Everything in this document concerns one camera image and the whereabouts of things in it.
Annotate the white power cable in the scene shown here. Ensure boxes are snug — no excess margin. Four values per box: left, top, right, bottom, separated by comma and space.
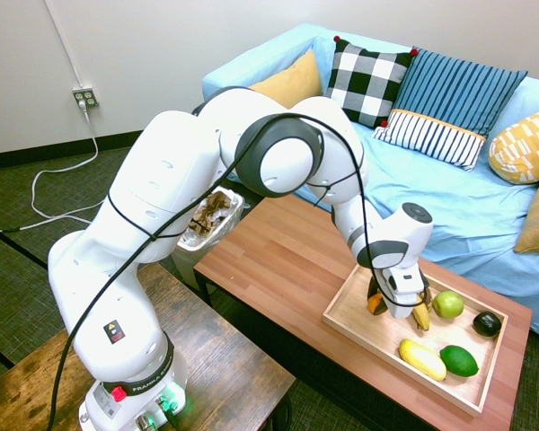
30, 99, 101, 231

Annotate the reddish wood coffee table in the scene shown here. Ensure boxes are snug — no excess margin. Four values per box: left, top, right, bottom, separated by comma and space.
193, 195, 534, 431

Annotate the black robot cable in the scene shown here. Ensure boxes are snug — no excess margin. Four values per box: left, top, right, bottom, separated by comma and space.
47, 113, 428, 431

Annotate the white navy striped pillow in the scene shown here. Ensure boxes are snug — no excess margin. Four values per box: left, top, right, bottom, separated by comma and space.
371, 109, 487, 173

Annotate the plain mustard pillow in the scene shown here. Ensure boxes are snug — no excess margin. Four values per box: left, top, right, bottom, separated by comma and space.
246, 48, 324, 110

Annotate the white wall conduit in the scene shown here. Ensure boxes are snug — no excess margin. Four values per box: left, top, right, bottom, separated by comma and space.
41, 0, 84, 89

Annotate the crumpled brown paper bag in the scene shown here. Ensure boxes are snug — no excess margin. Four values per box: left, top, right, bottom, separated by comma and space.
192, 192, 228, 234

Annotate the wall power outlet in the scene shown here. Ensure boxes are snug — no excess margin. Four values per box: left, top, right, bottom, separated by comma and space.
71, 86, 100, 109

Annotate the wooden tray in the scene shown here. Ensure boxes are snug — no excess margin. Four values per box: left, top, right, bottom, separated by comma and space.
322, 263, 509, 418

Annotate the yellow patterned bolster pillow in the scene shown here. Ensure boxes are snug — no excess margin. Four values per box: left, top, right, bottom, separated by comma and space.
488, 105, 539, 185

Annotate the yellow squash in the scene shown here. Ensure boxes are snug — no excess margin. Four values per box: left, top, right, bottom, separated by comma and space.
398, 339, 448, 383

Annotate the light blue sofa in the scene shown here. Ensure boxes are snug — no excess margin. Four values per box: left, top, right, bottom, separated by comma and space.
200, 22, 539, 345

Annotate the yellow banana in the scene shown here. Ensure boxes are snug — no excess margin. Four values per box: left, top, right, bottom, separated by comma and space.
411, 301, 432, 332

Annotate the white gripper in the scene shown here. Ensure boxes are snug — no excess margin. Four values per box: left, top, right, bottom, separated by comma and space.
367, 265, 428, 321

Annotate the green lime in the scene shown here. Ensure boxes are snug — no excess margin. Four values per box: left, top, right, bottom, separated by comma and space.
439, 344, 481, 378

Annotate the black white checkered pillow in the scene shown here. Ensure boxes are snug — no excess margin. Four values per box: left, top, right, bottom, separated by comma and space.
324, 34, 420, 129

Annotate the rustic brown robot table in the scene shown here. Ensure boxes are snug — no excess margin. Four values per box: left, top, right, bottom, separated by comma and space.
0, 262, 296, 431

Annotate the green apple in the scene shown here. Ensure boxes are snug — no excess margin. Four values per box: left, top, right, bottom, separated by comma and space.
432, 290, 465, 320

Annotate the blue striped pillow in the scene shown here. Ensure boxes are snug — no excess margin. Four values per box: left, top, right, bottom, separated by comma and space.
393, 46, 529, 139

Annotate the black stand leg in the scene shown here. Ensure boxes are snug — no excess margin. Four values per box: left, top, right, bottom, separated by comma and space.
0, 217, 50, 270

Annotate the dark avocado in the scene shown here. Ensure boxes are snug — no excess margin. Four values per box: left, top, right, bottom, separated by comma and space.
472, 310, 503, 338

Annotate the white trash bin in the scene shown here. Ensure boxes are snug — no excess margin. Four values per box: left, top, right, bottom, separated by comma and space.
170, 187, 245, 288

